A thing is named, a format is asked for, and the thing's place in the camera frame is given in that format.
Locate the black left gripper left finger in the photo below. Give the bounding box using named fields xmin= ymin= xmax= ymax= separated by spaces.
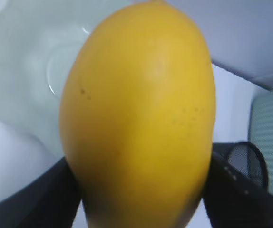
xmin=0 ymin=158 xmax=81 ymax=228

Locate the pale green wavy plate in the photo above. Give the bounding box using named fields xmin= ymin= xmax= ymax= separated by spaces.
xmin=0 ymin=0 xmax=131 ymax=158

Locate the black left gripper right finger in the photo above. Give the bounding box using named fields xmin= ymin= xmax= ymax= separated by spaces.
xmin=203 ymin=152 xmax=273 ymax=228

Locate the black mesh pen holder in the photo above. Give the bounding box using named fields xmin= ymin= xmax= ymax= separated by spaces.
xmin=225 ymin=141 xmax=269 ymax=190

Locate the yellow mango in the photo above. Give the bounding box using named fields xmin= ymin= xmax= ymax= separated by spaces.
xmin=59 ymin=0 xmax=216 ymax=228

